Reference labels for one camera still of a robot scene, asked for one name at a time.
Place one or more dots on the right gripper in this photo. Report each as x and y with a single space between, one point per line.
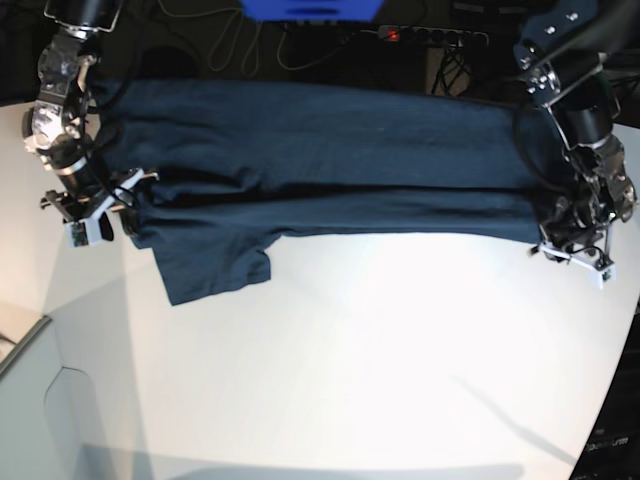
119 195

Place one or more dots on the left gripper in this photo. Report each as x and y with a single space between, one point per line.
570 235

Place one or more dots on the dark blue t-shirt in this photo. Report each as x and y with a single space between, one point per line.
241 164

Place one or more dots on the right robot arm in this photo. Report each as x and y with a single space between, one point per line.
55 127

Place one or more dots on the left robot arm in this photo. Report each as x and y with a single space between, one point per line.
562 53

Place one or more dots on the blue box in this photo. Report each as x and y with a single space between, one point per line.
311 10

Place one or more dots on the black power strip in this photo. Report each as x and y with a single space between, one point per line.
432 37

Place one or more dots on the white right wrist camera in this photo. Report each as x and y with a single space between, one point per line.
83 233

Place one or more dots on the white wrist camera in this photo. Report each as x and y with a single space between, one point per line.
602 276
83 233

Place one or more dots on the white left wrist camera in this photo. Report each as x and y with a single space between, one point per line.
602 276

